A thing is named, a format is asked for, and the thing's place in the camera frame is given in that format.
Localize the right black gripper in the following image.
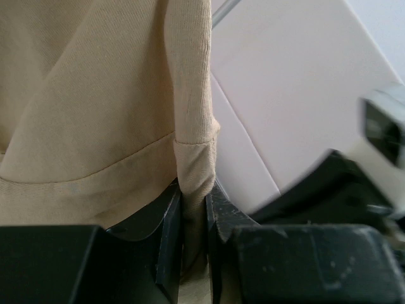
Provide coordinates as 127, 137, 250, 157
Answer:
250, 150, 394, 228

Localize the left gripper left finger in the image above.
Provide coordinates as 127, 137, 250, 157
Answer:
107, 185, 181, 303

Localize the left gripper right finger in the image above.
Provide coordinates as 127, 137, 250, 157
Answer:
205, 184, 263, 303

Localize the beige t shirt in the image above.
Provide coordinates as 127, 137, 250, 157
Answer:
1, 1, 220, 303

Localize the white metal clothes rack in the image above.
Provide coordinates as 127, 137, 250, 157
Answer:
212, 0, 240, 29

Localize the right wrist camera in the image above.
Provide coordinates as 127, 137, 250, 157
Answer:
333, 82, 404, 211

